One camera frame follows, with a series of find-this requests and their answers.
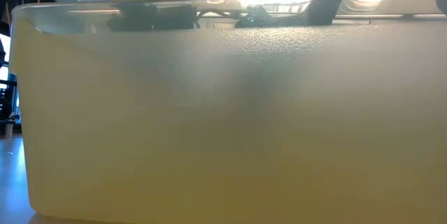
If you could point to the yellow translucent plastic basket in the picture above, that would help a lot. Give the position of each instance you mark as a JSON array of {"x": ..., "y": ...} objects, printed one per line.
[{"x": 223, "y": 130}]

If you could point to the black equipment stand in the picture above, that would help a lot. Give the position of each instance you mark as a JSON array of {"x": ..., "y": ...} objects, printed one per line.
[{"x": 7, "y": 105}]

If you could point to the large glass window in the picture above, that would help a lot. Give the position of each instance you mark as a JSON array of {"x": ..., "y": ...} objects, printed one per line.
[{"x": 4, "y": 70}]

